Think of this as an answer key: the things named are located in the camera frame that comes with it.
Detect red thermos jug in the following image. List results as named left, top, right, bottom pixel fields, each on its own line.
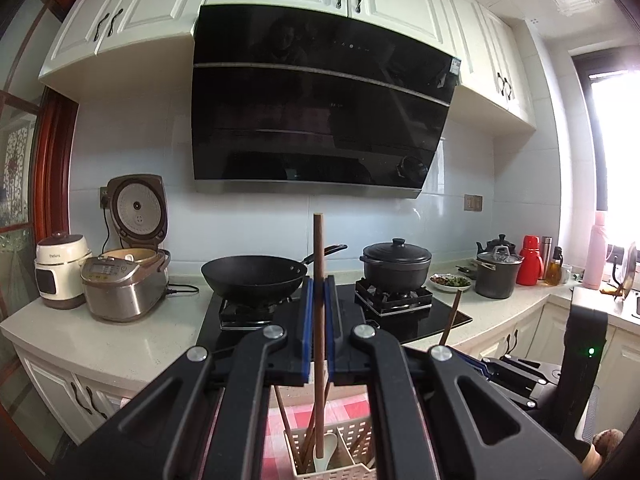
left=516, top=235, right=544, bottom=287

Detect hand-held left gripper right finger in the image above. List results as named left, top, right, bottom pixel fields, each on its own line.
left=324, top=275, right=583, bottom=480

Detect plate with food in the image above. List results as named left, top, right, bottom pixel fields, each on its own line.
left=429, top=272, right=472, bottom=292

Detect white perforated utensil basket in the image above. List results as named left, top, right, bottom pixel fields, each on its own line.
left=284, top=419, right=377, bottom=480

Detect black glass range hood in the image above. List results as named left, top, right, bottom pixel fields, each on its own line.
left=191, top=4, right=463, bottom=200

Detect black lidded cooking pot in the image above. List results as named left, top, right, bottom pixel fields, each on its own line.
left=360, top=238, right=432, bottom=293

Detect red white checkered tablecloth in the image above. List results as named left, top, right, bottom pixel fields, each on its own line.
left=265, top=391, right=373, bottom=461

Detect white stone kitchen countertop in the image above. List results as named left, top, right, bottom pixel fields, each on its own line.
left=0, top=260, right=640, bottom=396

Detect oil bottle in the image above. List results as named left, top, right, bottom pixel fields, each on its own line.
left=544, top=247, right=563, bottom=286

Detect white upper kitchen cabinets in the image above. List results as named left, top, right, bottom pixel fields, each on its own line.
left=39, top=0, right=537, bottom=136

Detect person's right forearm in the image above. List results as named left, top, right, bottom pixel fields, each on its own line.
left=580, top=427, right=626, bottom=467

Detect large white ceramic spoon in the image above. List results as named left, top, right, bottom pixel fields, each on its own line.
left=302, top=431, right=339, bottom=478

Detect steel vacuum bottle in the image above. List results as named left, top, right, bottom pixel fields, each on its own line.
left=539, top=236, right=553, bottom=281

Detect pink water bottle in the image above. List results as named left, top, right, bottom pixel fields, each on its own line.
left=585, top=211, right=607, bottom=290

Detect black wok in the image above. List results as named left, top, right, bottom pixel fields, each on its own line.
left=201, top=244, right=348, bottom=302

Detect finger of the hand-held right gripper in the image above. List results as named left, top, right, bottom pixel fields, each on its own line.
left=484, top=375, right=540, bottom=412
left=461, top=352, right=544, bottom=380

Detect black teapot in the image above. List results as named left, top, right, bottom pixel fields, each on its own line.
left=476, top=233, right=516, bottom=258

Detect red wooden glass sliding door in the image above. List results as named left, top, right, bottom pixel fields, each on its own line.
left=0, top=0, right=96, bottom=476

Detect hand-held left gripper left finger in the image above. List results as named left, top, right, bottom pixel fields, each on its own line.
left=55, top=276, right=316, bottom=480

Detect small white electric cooker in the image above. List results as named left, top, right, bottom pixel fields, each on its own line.
left=34, top=232, right=93, bottom=310

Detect kitchen window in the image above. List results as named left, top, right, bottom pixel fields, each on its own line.
left=570, top=45, right=640, bottom=221

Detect round metal lid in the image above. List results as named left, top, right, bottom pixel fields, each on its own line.
left=614, top=241, right=640, bottom=302

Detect grey stockpot with lid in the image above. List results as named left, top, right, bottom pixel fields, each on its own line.
left=474, top=245, right=523, bottom=300

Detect black glass gas stove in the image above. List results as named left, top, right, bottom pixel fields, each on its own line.
left=195, top=280, right=473, bottom=351

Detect steel rice cooker open lid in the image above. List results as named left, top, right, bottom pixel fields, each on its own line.
left=81, top=174, right=172, bottom=322

